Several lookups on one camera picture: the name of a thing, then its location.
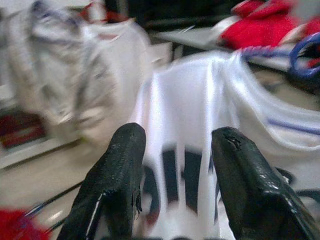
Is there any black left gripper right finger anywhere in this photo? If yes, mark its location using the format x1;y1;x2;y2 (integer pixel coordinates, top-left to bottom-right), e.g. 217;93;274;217
211;126;320;240

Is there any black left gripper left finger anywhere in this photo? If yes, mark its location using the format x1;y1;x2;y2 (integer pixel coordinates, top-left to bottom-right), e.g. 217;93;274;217
56;122;148;240

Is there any white printed t-shirt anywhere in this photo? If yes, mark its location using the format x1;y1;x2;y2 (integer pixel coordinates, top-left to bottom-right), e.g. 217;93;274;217
129;49;320;240

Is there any red cloth garment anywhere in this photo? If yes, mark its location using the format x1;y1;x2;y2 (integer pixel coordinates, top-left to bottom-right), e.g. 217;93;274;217
0;207;48;240

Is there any blue wire clothes hanger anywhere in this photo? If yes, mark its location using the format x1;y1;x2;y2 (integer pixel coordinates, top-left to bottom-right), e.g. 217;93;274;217
239;32;320;81

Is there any grey white patterned garment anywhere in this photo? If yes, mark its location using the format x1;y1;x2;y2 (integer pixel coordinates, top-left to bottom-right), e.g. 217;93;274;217
0;0;153;143

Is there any red garment with pale stripe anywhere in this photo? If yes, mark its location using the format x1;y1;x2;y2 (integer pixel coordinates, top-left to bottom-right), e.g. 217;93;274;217
219;0;320;52

